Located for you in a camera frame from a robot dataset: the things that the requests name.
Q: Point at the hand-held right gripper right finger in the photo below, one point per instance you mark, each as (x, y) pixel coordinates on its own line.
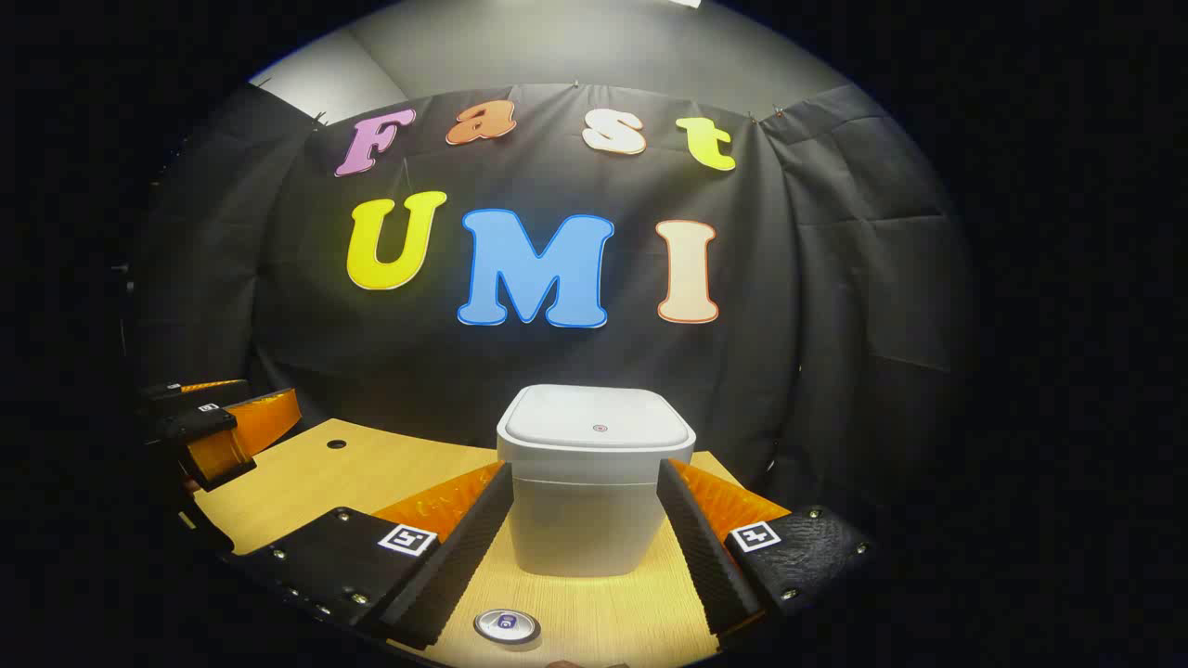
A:
(696, 547)

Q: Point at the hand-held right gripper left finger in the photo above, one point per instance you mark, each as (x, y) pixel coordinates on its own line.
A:
(455, 557)

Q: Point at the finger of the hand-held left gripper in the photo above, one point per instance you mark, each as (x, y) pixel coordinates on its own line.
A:
(200, 425)
(186, 393)

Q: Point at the silver pop can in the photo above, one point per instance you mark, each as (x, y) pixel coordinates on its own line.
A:
(507, 626)

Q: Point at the white desktop garbage bin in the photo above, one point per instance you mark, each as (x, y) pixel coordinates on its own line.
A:
(594, 501)

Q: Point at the wooden desktop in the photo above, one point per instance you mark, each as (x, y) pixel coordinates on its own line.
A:
(306, 482)

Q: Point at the black backdrop cloth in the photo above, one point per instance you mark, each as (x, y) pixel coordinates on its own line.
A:
(835, 278)

